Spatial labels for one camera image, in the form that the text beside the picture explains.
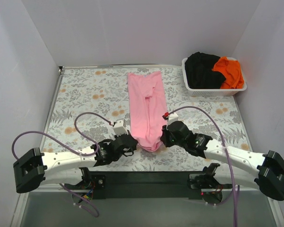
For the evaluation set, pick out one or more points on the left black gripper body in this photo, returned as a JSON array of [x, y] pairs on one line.
[[130, 142]]

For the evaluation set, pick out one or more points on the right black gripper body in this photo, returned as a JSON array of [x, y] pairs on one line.
[[165, 138]]

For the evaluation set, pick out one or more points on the pink t-shirt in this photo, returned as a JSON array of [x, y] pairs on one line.
[[147, 104]]

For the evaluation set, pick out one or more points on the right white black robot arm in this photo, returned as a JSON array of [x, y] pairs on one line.
[[264, 172]]

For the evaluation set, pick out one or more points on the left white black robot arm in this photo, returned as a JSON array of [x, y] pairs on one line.
[[36, 168]]

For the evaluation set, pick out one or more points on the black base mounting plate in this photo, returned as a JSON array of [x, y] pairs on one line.
[[158, 184]]

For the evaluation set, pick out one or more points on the white plastic laundry basket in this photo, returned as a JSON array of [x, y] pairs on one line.
[[210, 92]]

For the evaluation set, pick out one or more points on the floral patterned table mat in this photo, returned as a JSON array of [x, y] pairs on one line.
[[88, 99]]

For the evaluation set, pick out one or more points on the black t-shirt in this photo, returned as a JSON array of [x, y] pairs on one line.
[[199, 71]]

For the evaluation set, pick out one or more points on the orange t-shirt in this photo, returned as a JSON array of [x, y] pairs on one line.
[[231, 70]]

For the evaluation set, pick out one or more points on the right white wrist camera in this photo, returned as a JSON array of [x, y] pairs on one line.
[[170, 117]]

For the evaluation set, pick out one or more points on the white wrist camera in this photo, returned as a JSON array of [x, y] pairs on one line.
[[119, 127], [170, 117]]

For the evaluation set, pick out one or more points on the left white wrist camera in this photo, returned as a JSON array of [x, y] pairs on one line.
[[119, 127]]

